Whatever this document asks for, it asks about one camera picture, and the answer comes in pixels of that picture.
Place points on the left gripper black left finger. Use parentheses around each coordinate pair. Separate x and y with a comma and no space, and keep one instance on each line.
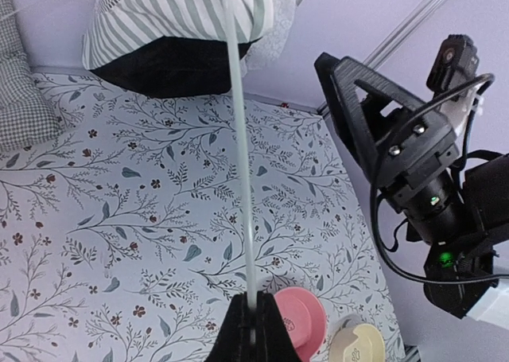
(233,341)

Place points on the green checkered cushion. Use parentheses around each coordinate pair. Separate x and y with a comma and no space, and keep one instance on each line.
(26,117)

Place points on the right aluminium corner post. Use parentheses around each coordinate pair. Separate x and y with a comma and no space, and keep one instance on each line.
(405,29)

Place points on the cream pet bowl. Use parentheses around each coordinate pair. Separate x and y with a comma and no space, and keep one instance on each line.
(360,343)

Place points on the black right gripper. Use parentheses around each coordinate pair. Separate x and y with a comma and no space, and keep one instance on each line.
(454,201)

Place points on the pink pet bowl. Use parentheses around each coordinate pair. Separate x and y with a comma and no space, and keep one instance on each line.
(304,318)

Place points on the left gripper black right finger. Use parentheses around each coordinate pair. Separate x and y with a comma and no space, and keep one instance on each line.
(271,339)

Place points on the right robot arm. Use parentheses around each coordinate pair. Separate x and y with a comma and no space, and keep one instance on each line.
(398,146)

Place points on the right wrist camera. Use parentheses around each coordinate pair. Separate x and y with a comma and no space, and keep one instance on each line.
(456,63)

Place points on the front aluminium rail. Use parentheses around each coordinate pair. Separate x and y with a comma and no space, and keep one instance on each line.
(412,354)

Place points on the green striped pet tent fabric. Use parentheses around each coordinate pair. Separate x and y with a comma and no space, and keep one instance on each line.
(178,48)

